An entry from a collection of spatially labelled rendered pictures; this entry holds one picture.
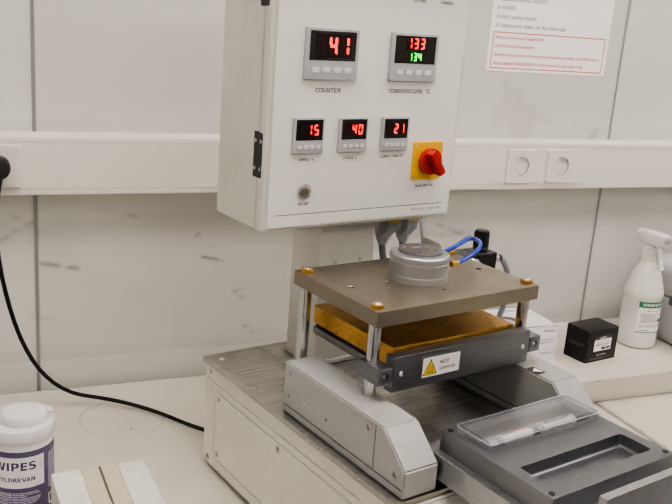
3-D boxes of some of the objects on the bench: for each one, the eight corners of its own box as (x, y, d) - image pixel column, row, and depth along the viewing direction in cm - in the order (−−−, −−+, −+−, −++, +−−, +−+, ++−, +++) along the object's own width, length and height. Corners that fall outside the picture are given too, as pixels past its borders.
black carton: (562, 353, 180) (567, 322, 178) (592, 347, 185) (597, 316, 183) (585, 364, 175) (590, 331, 173) (614, 357, 180) (620, 326, 178)
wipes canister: (-13, 498, 122) (-17, 399, 118) (52, 489, 125) (51, 393, 121) (-10, 533, 114) (-14, 429, 110) (59, 522, 118) (58, 421, 114)
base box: (202, 464, 135) (206, 361, 130) (392, 415, 156) (401, 325, 152) (428, 689, 93) (445, 548, 89) (645, 581, 115) (668, 463, 110)
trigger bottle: (607, 337, 191) (625, 227, 184) (635, 334, 195) (654, 225, 188) (636, 352, 184) (656, 237, 177) (664, 348, 187) (685, 235, 181)
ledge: (369, 358, 181) (371, 338, 180) (678, 328, 214) (682, 311, 213) (441, 423, 155) (443, 399, 154) (781, 377, 188) (785, 358, 187)
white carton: (426, 347, 177) (429, 313, 175) (519, 337, 187) (523, 305, 185) (457, 370, 167) (461, 334, 165) (554, 359, 176) (559, 325, 174)
